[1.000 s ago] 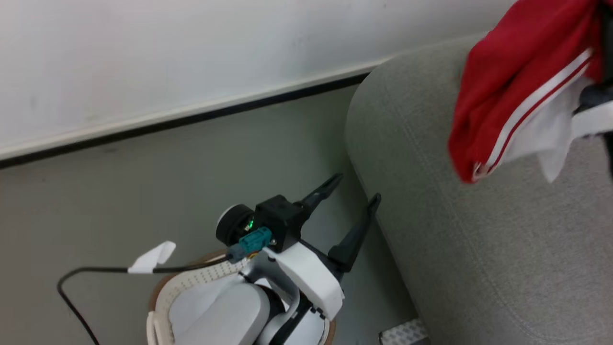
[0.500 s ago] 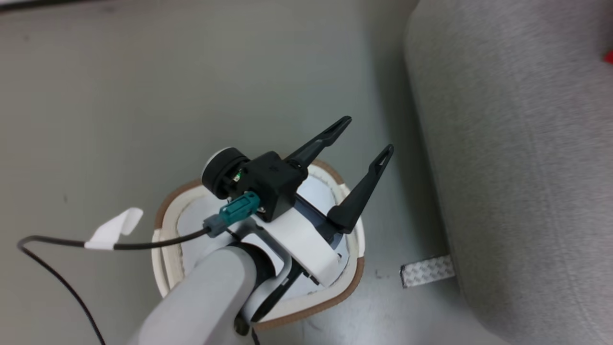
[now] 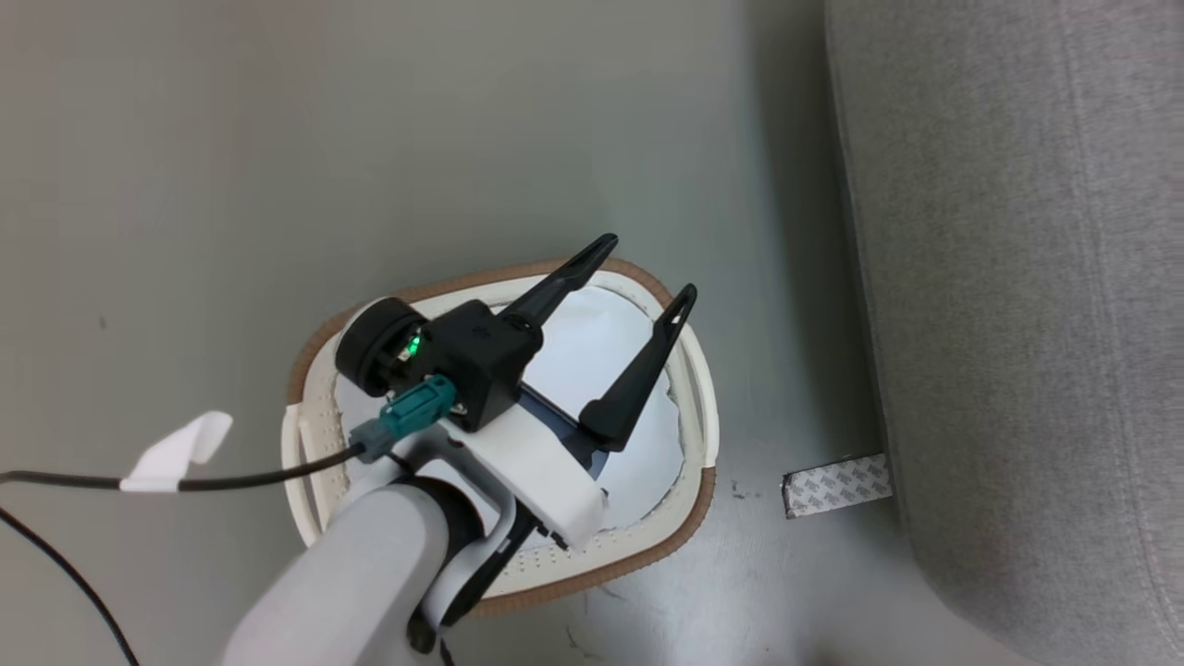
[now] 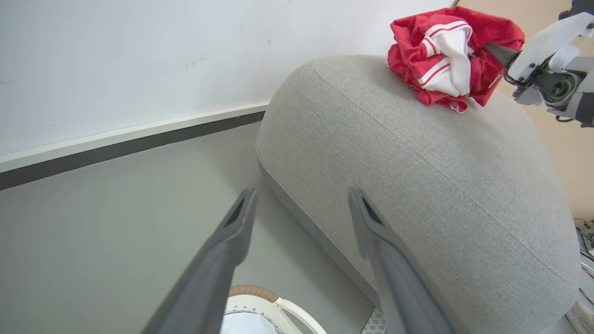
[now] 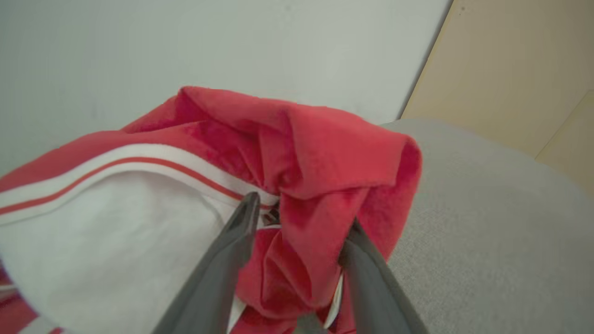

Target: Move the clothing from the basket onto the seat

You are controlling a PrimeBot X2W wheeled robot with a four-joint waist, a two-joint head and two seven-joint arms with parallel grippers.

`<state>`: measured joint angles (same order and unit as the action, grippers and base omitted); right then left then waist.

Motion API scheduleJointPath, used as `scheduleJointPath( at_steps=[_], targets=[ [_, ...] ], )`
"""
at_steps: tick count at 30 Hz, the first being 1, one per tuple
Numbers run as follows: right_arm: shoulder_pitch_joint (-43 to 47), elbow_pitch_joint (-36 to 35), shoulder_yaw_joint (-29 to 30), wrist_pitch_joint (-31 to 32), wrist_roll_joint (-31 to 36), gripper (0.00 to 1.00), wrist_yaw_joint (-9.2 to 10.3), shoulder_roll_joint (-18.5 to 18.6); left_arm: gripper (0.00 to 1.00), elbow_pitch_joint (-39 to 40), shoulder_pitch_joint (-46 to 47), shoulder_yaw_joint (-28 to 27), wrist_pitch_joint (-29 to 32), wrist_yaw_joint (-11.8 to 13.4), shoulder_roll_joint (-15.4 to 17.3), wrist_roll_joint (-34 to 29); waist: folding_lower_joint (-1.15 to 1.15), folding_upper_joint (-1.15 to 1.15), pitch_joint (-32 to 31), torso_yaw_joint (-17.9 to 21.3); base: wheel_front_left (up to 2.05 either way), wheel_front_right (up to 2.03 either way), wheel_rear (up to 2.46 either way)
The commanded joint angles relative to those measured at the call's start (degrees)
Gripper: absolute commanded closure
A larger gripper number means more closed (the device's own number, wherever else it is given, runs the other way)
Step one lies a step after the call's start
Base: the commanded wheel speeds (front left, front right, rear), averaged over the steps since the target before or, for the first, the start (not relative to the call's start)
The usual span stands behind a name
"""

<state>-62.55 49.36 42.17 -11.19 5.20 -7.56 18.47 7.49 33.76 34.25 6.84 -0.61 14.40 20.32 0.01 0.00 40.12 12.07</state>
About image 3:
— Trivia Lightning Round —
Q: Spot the patterned adhesive tape piece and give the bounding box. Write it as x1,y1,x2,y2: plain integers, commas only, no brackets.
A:
782,452,894,520

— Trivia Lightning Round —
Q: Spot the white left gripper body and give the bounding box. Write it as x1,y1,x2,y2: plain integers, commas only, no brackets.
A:
442,388,613,551

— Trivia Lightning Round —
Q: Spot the white tape tag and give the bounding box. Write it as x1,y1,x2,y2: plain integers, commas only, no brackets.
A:
120,412,234,493

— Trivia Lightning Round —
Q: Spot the black cable teal connector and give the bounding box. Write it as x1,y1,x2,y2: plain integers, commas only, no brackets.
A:
0,374,460,494

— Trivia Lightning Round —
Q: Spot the white garment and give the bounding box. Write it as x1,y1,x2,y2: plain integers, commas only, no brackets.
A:
333,285,687,533

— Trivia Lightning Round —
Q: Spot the white laundry basket tan rim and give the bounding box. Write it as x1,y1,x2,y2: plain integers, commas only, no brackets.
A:
280,257,721,619

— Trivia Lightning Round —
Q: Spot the grey fabric sofa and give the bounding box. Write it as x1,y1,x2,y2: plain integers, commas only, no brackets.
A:
823,0,1184,666

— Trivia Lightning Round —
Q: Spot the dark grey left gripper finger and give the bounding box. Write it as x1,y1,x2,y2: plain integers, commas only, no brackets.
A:
579,284,698,453
497,233,620,331

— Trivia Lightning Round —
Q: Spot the thin black cable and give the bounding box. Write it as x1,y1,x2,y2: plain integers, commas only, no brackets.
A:
0,505,142,666

